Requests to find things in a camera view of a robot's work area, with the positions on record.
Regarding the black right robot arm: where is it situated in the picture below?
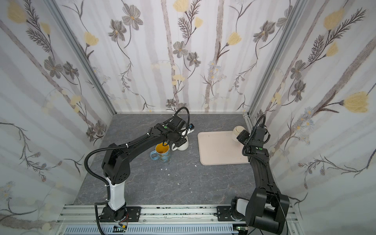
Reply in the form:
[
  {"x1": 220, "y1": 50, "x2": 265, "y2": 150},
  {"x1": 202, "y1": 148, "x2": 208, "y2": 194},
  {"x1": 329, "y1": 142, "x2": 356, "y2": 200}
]
[{"x1": 230, "y1": 125, "x2": 289, "y2": 235}]

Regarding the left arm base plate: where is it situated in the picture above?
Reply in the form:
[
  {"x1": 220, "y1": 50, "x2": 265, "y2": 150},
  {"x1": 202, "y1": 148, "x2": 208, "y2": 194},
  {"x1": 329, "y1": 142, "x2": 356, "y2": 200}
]
[{"x1": 123, "y1": 206, "x2": 142, "y2": 222}]

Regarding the white mug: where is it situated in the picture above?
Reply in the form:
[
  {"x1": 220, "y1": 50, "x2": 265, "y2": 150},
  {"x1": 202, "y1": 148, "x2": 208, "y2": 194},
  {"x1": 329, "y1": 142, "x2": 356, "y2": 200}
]
[{"x1": 171, "y1": 137, "x2": 189, "y2": 151}]

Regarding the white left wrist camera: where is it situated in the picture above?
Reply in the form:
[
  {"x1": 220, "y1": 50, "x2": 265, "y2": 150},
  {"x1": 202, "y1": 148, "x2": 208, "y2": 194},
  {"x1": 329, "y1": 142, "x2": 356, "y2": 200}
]
[{"x1": 181, "y1": 123, "x2": 194, "y2": 137}]

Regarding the white vented cable duct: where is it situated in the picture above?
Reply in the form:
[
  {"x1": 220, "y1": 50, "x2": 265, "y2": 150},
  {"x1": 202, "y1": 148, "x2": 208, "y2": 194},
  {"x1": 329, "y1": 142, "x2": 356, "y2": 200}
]
[{"x1": 64, "y1": 224, "x2": 239, "y2": 235}]

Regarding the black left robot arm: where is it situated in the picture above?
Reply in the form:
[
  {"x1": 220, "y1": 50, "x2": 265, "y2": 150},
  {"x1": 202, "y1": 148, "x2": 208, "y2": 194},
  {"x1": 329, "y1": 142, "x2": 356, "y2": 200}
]
[{"x1": 84, "y1": 113, "x2": 194, "y2": 223}]

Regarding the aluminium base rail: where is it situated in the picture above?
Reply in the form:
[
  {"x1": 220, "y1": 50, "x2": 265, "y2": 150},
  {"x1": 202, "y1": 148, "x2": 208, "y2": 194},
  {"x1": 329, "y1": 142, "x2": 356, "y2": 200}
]
[{"x1": 55, "y1": 204, "x2": 299, "y2": 225}]

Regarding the cream round mug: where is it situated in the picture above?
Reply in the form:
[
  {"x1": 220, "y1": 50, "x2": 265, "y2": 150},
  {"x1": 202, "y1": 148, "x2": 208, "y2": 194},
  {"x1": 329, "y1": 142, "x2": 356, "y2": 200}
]
[{"x1": 232, "y1": 126, "x2": 245, "y2": 142}]

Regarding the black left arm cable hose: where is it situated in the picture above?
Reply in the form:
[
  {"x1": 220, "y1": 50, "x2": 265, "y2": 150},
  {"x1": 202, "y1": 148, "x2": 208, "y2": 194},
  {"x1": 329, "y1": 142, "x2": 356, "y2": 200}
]
[{"x1": 84, "y1": 145, "x2": 118, "y2": 235}]

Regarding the right corner aluminium profile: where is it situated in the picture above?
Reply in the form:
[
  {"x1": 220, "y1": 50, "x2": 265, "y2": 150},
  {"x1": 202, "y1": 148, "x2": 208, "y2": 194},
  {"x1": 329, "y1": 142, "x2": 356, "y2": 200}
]
[{"x1": 247, "y1": 0, "x2": 308, "y2": 117}]

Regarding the beige plastic tray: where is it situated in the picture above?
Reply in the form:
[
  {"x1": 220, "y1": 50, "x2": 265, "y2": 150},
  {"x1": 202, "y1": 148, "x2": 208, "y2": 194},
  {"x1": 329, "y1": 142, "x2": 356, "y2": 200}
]
[{"x1": 197, "y1": 131, "x2": 249, "y2": 165}]

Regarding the blue glass patterned mug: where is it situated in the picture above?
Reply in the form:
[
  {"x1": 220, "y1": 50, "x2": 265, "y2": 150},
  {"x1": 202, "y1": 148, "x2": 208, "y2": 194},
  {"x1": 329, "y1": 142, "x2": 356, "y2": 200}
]
[{"x1": 150, "y1": 143, "x2": 171, "y2": 162}]

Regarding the left corner aluminium profile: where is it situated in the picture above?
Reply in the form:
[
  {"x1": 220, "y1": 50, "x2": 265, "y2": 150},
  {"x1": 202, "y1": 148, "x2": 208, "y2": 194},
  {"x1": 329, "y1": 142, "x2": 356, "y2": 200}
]
[{"x1": 44, "y1": 0, "x2": 117, "y2": 115}]

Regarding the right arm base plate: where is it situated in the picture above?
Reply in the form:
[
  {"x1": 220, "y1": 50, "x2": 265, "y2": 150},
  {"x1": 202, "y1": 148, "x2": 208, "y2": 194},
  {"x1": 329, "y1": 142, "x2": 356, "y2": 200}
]
[{"x1": 216, "y1": 206, "x2": 235, "y2": 222}]

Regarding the corner aluminium profile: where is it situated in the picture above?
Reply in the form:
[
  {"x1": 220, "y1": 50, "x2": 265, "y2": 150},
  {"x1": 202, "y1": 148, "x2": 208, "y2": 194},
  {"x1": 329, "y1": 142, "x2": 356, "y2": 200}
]
[
  {"x1": 44, "y1": 0, "x2": 117, "y2": 115},
  {"x1": 247, "y1": 0, "x2": 308, "y2": 117}
]

